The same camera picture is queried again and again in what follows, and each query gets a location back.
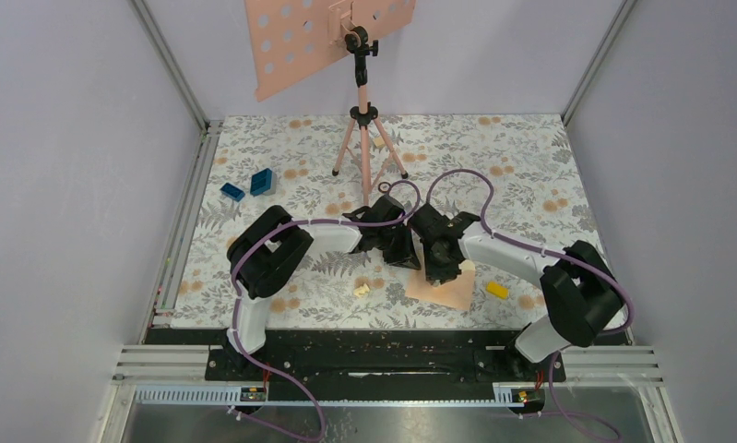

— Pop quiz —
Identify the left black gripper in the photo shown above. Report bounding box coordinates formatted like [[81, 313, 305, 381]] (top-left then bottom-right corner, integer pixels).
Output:
[[375, 221, 420, 270]]

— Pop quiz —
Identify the tan paper envelope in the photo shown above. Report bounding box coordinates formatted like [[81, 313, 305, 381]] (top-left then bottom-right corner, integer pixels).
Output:
[[405, 260, 476, 311]]

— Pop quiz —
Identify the pink perforated music stand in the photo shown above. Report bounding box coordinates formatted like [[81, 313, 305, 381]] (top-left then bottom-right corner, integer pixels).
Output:
[[243, 0, 418, 206]]

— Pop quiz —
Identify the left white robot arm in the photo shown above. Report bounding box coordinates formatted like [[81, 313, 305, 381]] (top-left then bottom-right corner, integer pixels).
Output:
[[226, 196, 422, 379]]

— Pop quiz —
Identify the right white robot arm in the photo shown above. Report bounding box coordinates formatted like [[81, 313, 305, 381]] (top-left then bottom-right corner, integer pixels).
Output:
[[409, 204, 625, 380]]

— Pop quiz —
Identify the yellow toy brick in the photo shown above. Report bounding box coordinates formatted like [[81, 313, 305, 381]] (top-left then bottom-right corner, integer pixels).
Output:
[[485, 281, 509, 300]]

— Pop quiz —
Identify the cream chess knight piece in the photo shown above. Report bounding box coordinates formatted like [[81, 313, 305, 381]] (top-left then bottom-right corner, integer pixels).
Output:
[[353, 283, 371, 298]]

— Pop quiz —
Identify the floral patterned table mat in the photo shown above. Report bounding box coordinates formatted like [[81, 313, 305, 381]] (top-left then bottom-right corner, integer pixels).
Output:
[[171, 114, 600, 329]]

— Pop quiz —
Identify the large blue toy brick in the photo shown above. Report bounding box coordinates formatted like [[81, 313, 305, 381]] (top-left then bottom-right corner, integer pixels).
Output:
[[250, 168, 277, 197]]

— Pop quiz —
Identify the small blue toy brick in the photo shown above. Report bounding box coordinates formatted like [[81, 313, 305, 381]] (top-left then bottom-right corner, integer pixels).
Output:
[[220, 183, 245, 203]]

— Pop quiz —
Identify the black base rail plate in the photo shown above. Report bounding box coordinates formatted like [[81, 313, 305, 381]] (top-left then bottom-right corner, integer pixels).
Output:
[[144, 329, 626, 403]]

